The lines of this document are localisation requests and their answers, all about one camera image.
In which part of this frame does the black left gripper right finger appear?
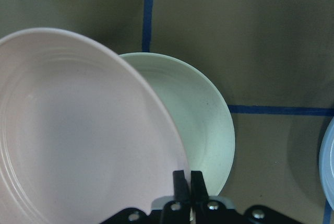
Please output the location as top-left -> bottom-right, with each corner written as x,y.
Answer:
190,171 -> 236,223

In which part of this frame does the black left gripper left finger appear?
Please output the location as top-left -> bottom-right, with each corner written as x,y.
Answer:
159,170 -> 191,223

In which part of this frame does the pink plate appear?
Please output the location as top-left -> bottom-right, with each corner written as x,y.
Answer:
1,28 -> 189,223

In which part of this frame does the blue plate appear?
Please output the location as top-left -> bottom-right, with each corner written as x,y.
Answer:
319,119 -> 333,209

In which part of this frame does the cream white plate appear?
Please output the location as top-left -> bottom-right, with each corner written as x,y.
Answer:
121,52 -> 235,195

